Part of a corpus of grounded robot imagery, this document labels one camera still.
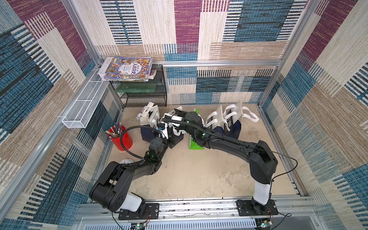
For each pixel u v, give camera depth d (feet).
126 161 2.86
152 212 2.40
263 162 1.56
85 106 2.44
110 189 1.43
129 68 2.64
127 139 3.35
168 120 2.20
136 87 3.26
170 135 2.50
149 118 2.57
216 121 2.65
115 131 2.93
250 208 2.41
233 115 2.79
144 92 3.06
